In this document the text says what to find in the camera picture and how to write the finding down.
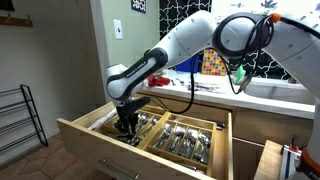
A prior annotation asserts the steel butter knife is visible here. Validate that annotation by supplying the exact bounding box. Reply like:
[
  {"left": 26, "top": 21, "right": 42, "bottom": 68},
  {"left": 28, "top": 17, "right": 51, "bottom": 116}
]
[{"left": 194, "top": 85, "right": 222, "bottom": 93}]

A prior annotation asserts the steel fork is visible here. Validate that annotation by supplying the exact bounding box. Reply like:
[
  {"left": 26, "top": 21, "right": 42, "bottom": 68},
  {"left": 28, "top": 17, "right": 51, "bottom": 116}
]
[
  {"left": 196, "top": 81, "right": 221, "bottom": 89},
  {"left": 195, "top": 85, "right": 214, "bottom": 94},
  {"left": 195, "top": 84, "right": 221, "bottom": 91}
]

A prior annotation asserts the red cloth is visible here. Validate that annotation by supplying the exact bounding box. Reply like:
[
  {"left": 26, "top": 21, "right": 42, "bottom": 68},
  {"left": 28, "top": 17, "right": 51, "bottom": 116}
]
[{"left": 147, "top": 74, "right": 171, "bottom": 88}]

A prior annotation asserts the black handled utensil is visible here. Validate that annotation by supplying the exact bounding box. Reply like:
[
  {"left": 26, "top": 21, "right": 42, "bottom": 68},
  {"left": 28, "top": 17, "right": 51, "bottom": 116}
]
[{"left": 213, "top": 120, "right": 228, "bottom": 131}]

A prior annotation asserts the wooden coat hook rail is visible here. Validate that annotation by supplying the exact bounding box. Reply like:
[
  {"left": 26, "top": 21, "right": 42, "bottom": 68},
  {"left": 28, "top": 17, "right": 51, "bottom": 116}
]
[{"left": 0, "top": 14, "right": 34, "bottom": 28}]

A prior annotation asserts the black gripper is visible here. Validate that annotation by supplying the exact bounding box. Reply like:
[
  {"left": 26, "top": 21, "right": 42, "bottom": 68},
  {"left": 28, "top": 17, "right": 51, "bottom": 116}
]
[{"left": 114, "top": 99, "right": 140, "bottom": 141}]

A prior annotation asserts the patterned wall art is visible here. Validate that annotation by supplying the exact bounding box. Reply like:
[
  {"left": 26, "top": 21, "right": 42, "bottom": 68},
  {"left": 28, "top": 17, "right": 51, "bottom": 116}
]
[{"left": 130, "top": 0, "right": 147, "bottom": 14}]

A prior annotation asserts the wooden base cabinet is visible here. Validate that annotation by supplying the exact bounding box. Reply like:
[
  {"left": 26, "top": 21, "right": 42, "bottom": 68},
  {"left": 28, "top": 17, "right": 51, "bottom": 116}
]
[{"left": 133, "top": 90, "right": 316, "bottom": 180}]

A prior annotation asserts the steel cutlery pile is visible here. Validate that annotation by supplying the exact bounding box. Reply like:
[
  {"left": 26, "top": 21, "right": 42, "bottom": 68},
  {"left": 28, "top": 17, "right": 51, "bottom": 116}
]
[
  {"left": 193, "top": 130, "right": 212, "bottom": 165},
  {"left": 141, "top": 117, "right": 160, "bottom": 138},
  {"left": 137, "top": 113, "right": 151, "bottom": 135},
  {"left": 125, "top": 136, "right": 142, "bottom": 148},
  {"left": 178, "top": 128, "right": 200, "bottom": 160},
  {"left": 154, "top": 123, "right": 173, "bottom": 150},
  {"left": 167, "top": 124, "right": 186, "bottom": 154}
]

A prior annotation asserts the orange black clamp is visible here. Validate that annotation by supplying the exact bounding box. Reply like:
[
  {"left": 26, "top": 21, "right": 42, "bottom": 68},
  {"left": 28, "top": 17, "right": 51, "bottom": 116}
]
[{"left": 295, "top": 146, "right": 320, "bottom": 180}]

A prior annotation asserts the bamboo cutlery organizer tray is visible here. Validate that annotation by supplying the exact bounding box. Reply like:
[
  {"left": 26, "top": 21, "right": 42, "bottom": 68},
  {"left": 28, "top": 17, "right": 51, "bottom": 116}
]
[
  {"left": 102, "top": 102, "right": 172, "bottom": 152},
  {"left": 145, "top": 112, "right": 218, "bottom": 177}
]

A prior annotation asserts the steel tablespoon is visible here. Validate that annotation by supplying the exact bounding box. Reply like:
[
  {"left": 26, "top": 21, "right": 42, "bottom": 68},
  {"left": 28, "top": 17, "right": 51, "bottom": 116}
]
[{"left": 186, "top": 84, "right": 202, "bottom": 94}]

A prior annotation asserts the black wall frame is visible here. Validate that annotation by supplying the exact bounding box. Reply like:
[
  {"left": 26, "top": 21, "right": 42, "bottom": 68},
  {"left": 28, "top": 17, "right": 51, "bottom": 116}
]
[{"left": 0, "top": 0, "right": 15, "bottom": 12}]

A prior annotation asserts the steel kitchen sink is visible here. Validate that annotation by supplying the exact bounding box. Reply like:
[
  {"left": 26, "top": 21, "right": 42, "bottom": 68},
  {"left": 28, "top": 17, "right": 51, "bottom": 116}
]
[{"left": 244, "top": 79, "right": 316, "bottom": 106}]

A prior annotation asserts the wooden kitchen drawer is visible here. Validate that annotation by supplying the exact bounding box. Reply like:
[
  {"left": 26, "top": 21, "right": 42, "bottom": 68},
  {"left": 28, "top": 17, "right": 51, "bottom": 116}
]
[{"left": 56, "top": 92, "right": 234, "bottom": 180}]

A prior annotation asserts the white light switch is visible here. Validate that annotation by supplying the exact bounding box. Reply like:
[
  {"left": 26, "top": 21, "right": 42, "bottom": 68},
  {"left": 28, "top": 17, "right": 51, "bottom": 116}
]
[{"left": 113, "top": 18, "right": 124, "bottom": 41}]

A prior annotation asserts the metal drawer handle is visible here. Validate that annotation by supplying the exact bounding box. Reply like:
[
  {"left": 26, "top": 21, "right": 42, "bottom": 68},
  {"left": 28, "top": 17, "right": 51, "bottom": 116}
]
[{"left": 97, "top": 157, "right": 141, "bottom": 180}]

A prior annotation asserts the black wire shoe rack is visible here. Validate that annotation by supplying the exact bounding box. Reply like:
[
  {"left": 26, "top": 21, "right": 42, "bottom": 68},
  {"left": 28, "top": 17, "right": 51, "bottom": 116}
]
[{"left": 0, "top": 84, "right": 50, "bottom": 155}]

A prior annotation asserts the loose steel utensil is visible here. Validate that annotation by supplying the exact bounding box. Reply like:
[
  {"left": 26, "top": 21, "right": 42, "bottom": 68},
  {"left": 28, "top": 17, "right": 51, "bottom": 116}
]
[{"left": 171, "top": 160, "right": 206, "bottom": 175}]

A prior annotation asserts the clear plastic utensil bag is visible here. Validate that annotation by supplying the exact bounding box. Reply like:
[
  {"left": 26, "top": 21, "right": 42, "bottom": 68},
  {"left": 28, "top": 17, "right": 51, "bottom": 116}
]
[{"left": 87, "top": 105, "right": 118, "bottom": 132}]

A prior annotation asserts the colourful patterned board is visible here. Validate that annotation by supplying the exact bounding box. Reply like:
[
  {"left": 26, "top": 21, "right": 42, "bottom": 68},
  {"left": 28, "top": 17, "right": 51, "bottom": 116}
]
[{"left": 201, "top": 48, "right": 230, "bottom": 77}]

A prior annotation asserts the aluminium stand frame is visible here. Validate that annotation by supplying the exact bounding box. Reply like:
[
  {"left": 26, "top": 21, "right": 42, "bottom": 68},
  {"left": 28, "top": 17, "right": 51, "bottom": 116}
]
[{"left": 279, "top": 134, "right": 303, "bottom": 180}]

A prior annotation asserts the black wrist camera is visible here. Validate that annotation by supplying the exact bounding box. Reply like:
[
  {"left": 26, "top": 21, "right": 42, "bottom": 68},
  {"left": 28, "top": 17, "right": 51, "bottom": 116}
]
[{"left": 132, "top": 96, "right": 152, "bottom": 114}]

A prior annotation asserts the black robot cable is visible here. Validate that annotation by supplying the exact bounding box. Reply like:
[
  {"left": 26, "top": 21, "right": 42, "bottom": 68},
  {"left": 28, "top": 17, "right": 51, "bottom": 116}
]
[{"left": 146, "top": 11, "right": 320, "bottom": 115}]

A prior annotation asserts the light wooden block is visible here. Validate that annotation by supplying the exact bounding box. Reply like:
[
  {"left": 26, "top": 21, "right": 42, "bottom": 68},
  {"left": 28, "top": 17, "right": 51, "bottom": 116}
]
[{"left": 253, "top": 139, "right": 284, "bottom": 180}]

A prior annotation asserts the orange cable strap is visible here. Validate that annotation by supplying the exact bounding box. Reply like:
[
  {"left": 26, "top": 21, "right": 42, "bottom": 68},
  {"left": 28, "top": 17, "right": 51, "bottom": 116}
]
[{"left": 268, "top": 12, "right": 283, "bottom": 24}]

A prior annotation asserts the green sponge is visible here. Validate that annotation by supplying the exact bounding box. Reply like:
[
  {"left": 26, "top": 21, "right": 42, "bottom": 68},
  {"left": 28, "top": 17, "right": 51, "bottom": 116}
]
[{"left": 232, "top": 64, "right": 247, "bottom": 85}]

